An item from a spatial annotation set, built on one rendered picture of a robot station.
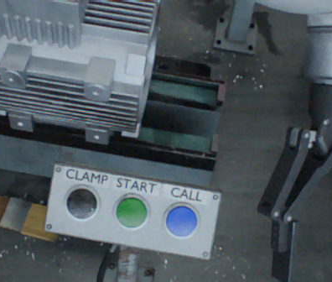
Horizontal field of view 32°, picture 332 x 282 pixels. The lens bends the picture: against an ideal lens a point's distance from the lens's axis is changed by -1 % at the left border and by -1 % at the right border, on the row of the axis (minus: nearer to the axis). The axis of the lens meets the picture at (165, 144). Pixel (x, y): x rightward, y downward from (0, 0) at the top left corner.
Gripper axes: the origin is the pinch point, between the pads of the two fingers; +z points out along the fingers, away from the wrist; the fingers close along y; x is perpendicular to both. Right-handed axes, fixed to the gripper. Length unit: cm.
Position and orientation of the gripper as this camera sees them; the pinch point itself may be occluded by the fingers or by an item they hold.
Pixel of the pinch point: (329, 262)
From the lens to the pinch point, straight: 69.9
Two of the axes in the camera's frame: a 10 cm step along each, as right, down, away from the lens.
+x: -4.8, -1.5, 8.6
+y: 8.8, -0.3, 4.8
